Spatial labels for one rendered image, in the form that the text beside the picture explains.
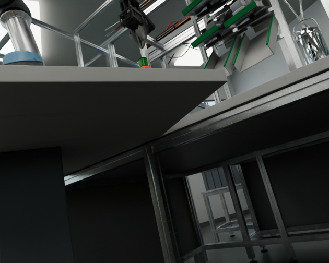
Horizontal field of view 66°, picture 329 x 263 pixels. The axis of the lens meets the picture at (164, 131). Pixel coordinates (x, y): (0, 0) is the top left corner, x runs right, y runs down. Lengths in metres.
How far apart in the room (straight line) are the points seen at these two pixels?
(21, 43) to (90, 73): 0.73
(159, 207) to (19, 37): 0.83
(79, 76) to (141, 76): 0.11
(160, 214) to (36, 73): 0.63
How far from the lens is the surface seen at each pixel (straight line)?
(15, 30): 1.21
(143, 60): 1.50
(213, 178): 3.11
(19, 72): 0.44
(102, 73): 0.45
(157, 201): 0.91
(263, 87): 0.74
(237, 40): 1.15
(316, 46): 1.81
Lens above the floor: 0.62
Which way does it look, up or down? 15 degrees up
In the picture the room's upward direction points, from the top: 13 degrees counter-clockwise
